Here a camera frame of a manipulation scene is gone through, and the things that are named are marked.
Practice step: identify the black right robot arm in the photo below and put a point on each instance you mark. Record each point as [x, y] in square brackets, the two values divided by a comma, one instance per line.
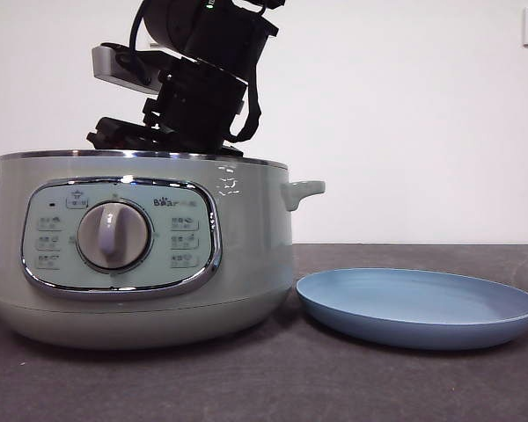
[229, 39]

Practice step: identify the pale green electric steamer pot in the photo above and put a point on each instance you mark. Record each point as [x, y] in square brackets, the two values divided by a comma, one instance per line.
[255, 220]

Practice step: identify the blue round plate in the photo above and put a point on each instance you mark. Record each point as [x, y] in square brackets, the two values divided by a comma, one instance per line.
[405, 307]

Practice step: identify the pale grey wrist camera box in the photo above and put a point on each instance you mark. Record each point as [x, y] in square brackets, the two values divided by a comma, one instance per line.
[110, 66]

